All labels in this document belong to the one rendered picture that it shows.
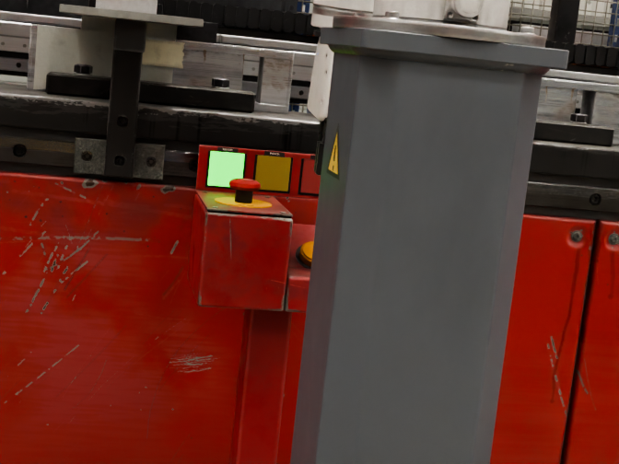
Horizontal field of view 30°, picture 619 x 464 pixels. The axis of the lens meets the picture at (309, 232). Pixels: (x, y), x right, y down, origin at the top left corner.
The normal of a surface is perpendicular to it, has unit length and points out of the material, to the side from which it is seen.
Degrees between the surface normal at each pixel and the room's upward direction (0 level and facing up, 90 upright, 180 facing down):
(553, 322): 90
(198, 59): 90
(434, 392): 90
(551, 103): 90
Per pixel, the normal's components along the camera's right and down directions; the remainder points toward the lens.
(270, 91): 0.17, 0.18
